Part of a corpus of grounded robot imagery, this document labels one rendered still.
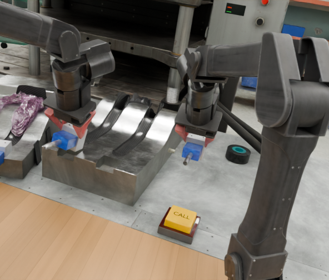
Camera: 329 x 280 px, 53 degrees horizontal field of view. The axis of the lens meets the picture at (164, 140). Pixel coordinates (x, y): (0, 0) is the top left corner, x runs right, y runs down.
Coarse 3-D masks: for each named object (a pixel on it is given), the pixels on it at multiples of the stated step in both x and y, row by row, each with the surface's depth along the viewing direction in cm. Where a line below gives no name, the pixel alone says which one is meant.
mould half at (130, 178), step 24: (96, 120) 102; (120, 120) 102; (168, 120) 102; (96, 144) 88; (120, 144) 91; (144, 144) 94; (168, 144) 101; (48, 168) 85; (72, 168) 83; (120, 168) 79; (144, 168) 82; (96, 192) 83; (120, 192) 80
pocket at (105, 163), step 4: (104, 156) 84; (100, 160) 82; (104, 160) 84; (108, 160) 84; (112, 160) 83; (116, 160) 83; (120, 160) 83; (96, 164) 80; (100, 164) 83; (104, 164) 85; (108, 164) 84; (112, 164) 84; (116, 164) 84; (96, 168) 80; (100, 168) 80; (104, 168) 83; (108, 168) 83; (112, 168) 84; (112, 172) 80
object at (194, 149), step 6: (186, 138) 85; (192, 138) 84; (198, 138) 84; (204, 138) 85; (186, 144) 83; (192, 144) 83; (198, 144) 84; (204, 144) 84; (186, 150) 81; (192, 150) 81; (198, 150) 81; (204, 150) 85; (186, 156) 82; (192, 156) 81; (198, 156) 81; (186, 162) 78
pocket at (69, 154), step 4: (60, 148) 84; (60, 152) 84; (64, 152) 86; (68, 152) 87; (72, 152) 87; (76, 152) 86; (80, 152) 86; (60, 156) 83; (64, 156) 86; (68, 156) 86; (72, 156) 86; (72, 160) 82
